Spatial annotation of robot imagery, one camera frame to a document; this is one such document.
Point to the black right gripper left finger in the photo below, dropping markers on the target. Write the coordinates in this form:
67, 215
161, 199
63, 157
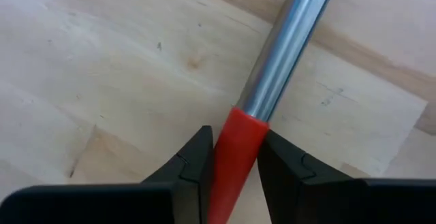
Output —
190, 169

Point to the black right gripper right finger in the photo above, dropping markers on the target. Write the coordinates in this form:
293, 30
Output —
299, 190

